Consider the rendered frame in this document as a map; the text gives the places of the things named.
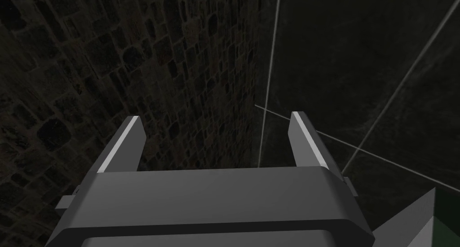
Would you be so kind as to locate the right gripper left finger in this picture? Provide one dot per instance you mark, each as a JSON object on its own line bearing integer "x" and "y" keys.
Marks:
{"x": 125, "y": 150}

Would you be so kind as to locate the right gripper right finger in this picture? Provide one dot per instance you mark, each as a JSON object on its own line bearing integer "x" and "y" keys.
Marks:
{"x": 305, "y": 150}

